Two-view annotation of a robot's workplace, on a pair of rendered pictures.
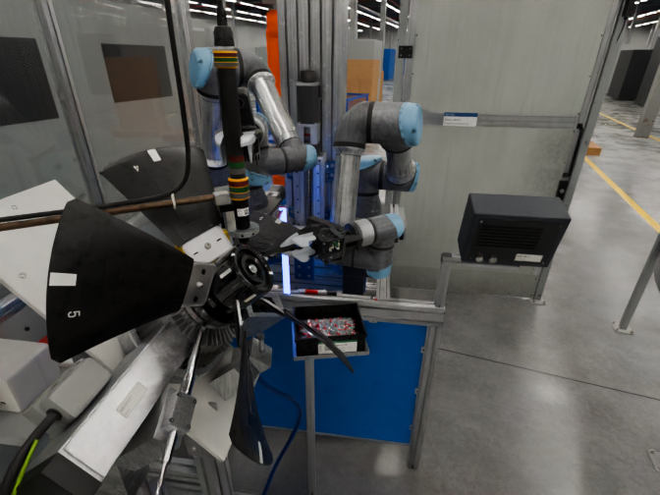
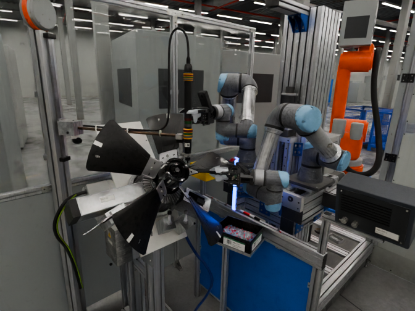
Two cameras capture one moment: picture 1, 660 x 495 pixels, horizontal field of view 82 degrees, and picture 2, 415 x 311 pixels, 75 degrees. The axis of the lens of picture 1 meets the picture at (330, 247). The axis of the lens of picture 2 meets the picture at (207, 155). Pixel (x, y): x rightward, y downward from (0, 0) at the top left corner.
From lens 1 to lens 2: 0.66 m
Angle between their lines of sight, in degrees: 39
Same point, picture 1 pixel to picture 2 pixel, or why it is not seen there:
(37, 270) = not seen: hidden behind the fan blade
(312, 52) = (297, 76)
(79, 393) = (95, 188)
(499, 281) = not seen: outside the picture
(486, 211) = (346, 184)
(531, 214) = (381, 195)
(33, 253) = not seen: hidden behind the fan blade
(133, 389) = (110, 195)
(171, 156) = (174, 117)
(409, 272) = (391, 258)
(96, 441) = (88, 203)
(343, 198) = (260, 156)
